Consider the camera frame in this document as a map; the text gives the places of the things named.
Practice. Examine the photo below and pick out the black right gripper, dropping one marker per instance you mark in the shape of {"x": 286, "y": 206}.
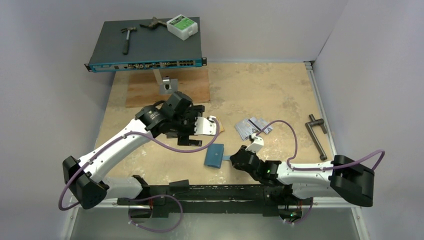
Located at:
{"x": 239, "y": 158}

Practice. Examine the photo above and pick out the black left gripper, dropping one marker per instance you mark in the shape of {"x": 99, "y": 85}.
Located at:
{"x": 183, "y": 138}

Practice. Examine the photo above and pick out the blue leather card holder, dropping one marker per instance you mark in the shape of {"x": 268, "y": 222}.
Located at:
{"x": 215, "y": 156}

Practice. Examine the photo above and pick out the black credit card stack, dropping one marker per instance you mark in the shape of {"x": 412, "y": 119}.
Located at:
{"x": 171, "y": 135}

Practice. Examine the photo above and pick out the orange credit card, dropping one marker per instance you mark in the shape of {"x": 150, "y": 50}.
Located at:
{"x": 221, "y": 127}

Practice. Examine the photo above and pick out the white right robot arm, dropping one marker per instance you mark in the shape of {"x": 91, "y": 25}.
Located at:
{"x": 342, "y": 177}

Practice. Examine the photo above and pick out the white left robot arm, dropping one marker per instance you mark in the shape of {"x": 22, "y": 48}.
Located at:
{"x": 169, "y": 123}

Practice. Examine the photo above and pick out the brown wooden board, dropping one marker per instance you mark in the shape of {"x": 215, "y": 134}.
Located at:
{"x": 143, "y": 88}

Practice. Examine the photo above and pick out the black block on base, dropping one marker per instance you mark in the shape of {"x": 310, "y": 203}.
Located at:
{"x": 178, "y": 187}

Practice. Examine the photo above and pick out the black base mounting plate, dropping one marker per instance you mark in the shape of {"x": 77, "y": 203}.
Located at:
{"x": 218, "y": 199}

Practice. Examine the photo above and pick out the white green plastic box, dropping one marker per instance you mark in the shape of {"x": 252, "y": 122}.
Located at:
{"x": 183, "y": 27}

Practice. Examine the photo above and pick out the dark metal clamp tool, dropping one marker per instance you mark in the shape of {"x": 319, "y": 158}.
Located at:
{"x": 154, "y": 24}

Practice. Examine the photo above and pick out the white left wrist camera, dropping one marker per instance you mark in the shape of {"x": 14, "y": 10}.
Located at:
{"x": 208, "y": 126}

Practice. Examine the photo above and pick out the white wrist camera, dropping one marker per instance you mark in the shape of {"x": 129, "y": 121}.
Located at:
{"x": 208, "y": 126}
{"x": 256, "y": 143}

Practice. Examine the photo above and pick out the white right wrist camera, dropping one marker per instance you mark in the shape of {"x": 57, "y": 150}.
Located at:
{"x": 256, "y": 143}

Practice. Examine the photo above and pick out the grey metal stand bracket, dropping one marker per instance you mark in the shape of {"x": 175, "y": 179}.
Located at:
{"x": 166, "y": 84}

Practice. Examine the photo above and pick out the grey metal pipe handle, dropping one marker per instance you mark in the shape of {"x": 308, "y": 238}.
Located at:
{"x": 313, "y": 122}

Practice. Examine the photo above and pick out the blue network switch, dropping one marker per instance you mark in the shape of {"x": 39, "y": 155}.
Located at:
{"x": 148, "y": 49}

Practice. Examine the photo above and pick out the black handled hammer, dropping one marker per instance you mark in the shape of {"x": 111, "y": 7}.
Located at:
{"x": 126, "y": 45}

